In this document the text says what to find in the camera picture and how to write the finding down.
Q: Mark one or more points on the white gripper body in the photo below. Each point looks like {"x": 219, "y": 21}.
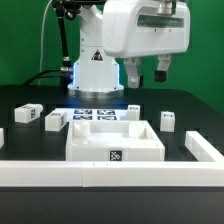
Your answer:
{"x": 136, "y": 28}

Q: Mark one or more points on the white block left edge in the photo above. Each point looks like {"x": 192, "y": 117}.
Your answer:
{"x": 1, "y": 137}

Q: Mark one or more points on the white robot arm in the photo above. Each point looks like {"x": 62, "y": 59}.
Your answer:
{"x": 96, "y": 75}

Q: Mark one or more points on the white square tabletop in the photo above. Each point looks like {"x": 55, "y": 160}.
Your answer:
{"x": 116, "y": 141}

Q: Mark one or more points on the white obstacle fence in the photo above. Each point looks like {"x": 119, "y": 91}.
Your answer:
{"x": 207, "y": 170}

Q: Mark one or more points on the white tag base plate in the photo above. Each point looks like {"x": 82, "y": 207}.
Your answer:
{"x": 90, "y": 114}

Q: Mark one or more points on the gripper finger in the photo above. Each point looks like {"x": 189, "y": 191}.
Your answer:
{"x": 164, "y": 62}
{"x": 132, "y": 67}

